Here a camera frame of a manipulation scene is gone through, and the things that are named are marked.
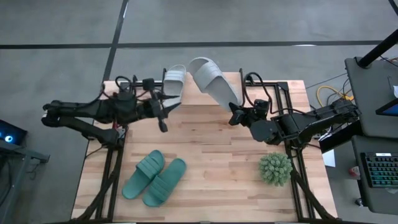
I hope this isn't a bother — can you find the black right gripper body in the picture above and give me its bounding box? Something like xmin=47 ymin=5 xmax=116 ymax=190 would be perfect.
xmin=228 ymin=98 xmax=271 ymax=128

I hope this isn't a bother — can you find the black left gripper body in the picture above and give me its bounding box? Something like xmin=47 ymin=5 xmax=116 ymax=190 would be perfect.
xmin=136 ymin=88 xmax=170 ymax=134

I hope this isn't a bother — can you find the light grey rubber slide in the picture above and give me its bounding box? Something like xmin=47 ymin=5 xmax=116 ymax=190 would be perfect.
xmin=162 ymin=64 xmax=188 ymax=109
xmin=187 ymin=56 xmax=244 ymax=112

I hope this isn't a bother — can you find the green rubber slide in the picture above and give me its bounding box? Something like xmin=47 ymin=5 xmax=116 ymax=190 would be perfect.
xmin=142 ymin=157 xmax=188 ymax=208
xmin=121 ymin=149 xmax=166 ymax=200

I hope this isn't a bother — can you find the green artificial plant ball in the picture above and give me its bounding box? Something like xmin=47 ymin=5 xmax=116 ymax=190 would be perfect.
xmin=258 ymin=151 xmax=294 ymax=188

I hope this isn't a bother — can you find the white paper sheet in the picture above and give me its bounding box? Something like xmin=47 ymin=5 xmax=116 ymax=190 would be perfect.
xmin=322 ymin=148 xmax=337 ymax=169

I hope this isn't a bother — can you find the grey desk top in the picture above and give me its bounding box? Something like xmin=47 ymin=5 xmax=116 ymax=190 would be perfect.
xmin=351 ymin=135 xmax=398 ymax=216
xmin=344 ymin=56 xmax=398 ymax=139

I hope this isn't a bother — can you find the grey metal stand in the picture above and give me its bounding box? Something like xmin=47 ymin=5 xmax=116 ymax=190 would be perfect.
xmin=0 ymin=139 xmax=51 ymax=224

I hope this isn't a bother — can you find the black monitor with blue screen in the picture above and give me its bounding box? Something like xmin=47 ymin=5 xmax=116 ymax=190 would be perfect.
xmin=375 ymin=98 xmax=398 ymax=118

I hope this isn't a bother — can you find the black metal pole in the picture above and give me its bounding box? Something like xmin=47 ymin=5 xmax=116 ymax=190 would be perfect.
xmin=356 ymin=28 xmax=398 ymax=69

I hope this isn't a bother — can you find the backlit black keyboard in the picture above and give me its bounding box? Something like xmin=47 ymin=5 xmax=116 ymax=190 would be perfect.
xmin=359 ymin=151 xmax=398 ymax=189

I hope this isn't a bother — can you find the black computer with blue light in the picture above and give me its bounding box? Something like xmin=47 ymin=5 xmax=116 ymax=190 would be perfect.
xmin=0 ymin=119 xmax=28 ymax=146

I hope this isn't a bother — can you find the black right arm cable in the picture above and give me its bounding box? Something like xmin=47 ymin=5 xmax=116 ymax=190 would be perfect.
xmin=243 ymin=71 xmax=282 ymax=115

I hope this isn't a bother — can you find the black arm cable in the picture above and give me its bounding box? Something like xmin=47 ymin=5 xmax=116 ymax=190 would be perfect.
xmin=243 ymin=71 xmax=282 ymax=115
xmin=114 ymin=75 xmax=139 ymax=94

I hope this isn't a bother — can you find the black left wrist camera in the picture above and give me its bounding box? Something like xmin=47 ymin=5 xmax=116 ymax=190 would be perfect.
xmin=142 ymin=77 xmax=156 ymax=91

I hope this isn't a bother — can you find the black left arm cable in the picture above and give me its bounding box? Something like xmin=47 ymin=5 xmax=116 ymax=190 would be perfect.
xmin=114 ymin=75 xmax=139 ymax=94

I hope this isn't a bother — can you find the yellow cable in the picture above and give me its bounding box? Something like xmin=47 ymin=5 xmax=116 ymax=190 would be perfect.
xmin=316 ymin=85 xmax=355 ymax=108

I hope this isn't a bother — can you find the black aluminium table frame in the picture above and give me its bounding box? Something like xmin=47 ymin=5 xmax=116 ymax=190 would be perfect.
xmin=70 ymin=79 xmax=341 ymax=224

